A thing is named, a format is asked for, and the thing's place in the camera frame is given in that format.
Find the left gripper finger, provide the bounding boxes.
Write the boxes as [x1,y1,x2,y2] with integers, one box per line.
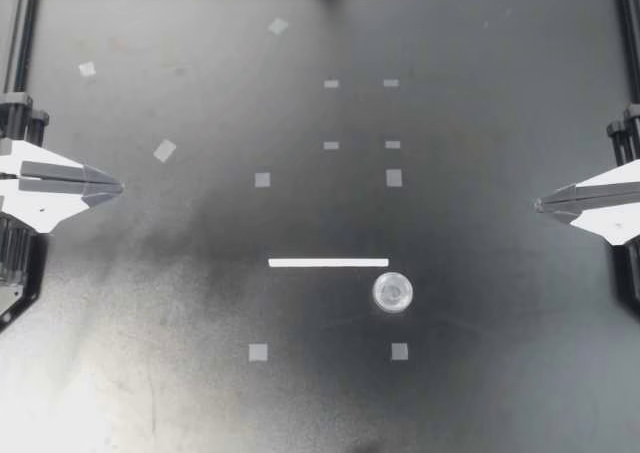
[0,177,125,236]
[0,139,125,191]

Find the clear plastic cup with lid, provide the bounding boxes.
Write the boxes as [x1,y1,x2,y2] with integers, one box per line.
[371,271,415,316]

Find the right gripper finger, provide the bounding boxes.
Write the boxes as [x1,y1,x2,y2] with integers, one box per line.
[533,194,640,247]
[533,159,640,208]

